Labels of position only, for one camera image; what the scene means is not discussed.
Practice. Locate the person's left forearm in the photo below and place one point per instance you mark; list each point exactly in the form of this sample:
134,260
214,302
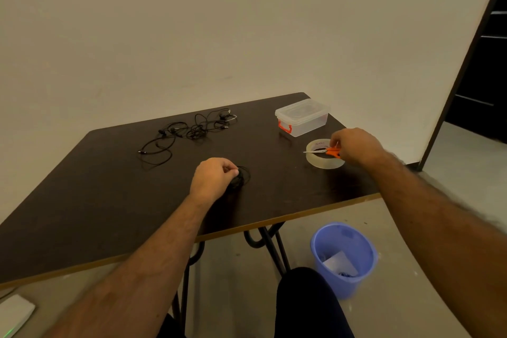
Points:
134,270

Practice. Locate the white device green light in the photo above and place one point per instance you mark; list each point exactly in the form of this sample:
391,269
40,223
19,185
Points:
12,314

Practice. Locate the dark wooden table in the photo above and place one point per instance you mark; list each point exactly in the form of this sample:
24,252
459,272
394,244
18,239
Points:
178,187

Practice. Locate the clear tape roll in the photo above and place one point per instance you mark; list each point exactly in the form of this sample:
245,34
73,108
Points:
324,159

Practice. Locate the blue plastic waste bin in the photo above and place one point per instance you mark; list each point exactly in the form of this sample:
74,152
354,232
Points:
342,258

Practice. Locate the clear plastic box orange latch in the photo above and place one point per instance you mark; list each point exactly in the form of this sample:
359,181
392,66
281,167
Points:
303,116

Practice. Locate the black door frame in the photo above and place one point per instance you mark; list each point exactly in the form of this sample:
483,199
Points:
461,72

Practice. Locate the person's right hand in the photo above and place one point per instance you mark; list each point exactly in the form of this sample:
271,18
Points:
356,146

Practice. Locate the person's left thumb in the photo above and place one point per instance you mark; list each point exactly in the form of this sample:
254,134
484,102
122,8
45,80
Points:
231,169

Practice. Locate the black metal table legs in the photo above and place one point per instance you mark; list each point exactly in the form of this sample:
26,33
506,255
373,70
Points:
269,242

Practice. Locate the white paper scrap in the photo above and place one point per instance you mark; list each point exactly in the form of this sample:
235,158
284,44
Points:
340,264

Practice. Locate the person's right fingers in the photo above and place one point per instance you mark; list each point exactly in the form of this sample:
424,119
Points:
336,139

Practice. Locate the person's left hand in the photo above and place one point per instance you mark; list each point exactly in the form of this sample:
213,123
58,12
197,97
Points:
210,180

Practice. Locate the person's leg dark trousers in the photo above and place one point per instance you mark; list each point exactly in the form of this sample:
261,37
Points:
309,306

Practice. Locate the tangled black earphones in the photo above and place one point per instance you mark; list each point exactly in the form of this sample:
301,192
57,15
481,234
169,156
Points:
186,131

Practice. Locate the person's right forearm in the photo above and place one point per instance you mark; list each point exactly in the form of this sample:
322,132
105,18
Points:
443,227

